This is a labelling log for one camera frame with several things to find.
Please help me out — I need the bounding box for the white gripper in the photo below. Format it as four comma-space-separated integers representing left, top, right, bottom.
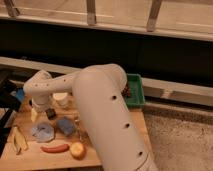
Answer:
31, 100, 51, 122

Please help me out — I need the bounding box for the black eraser block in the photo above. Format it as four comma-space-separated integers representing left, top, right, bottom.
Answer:
46, 108, 56, 119

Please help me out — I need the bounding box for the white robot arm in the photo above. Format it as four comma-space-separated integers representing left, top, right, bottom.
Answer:
24, 64, 158, 171

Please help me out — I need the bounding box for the blue crumpled cloth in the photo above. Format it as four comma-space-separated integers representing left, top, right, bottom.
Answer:
31, 122, 55, 143

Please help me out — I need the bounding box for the black chair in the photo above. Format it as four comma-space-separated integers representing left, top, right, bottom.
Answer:
0, 69, 21, 156

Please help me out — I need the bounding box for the white cup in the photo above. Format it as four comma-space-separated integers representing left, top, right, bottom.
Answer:
53, 93, 69, 108

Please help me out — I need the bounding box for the metal spoon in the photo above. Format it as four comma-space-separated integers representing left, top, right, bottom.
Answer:
74, 116, 84, 143

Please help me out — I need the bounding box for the red sausage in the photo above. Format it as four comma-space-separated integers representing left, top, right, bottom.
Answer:
40, 144, 69, 153

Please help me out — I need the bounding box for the yellow red apple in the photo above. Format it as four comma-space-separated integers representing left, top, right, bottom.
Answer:
70, 142, 86, 160

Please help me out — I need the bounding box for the dark pine cone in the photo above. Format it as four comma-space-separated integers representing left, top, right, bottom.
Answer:
122, 84, 131, 98

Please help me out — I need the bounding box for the green plastic tray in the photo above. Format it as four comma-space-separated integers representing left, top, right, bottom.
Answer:
125, 74, 145, 108

